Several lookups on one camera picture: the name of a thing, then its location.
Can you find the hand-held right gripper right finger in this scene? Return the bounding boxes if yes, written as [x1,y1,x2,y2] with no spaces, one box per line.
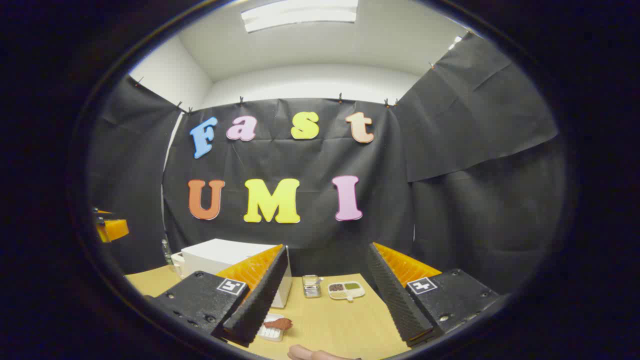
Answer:
[366,242,502,348]

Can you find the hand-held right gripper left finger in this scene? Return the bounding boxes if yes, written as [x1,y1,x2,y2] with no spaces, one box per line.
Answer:
[145,244,290,348]

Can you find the white microwave oven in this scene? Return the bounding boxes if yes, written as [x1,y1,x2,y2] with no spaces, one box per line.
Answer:
[180,238,293,309]

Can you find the small white rectangular plate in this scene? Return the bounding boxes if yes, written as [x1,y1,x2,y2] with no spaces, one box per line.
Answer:
[257,313,289,343]

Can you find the white divided condiment dish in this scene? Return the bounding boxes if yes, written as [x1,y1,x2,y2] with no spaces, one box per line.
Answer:
[327,281,366,302]

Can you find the clear utensil holder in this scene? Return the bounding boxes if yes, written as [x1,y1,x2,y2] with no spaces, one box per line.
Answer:
[302,274,322,299]

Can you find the black backdrop cloth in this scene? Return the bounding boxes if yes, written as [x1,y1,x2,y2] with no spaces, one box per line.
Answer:
[87,31,566,296]

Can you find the row of small cloth clips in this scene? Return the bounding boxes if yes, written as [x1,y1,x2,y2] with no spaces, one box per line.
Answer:
[134,61,436,115]

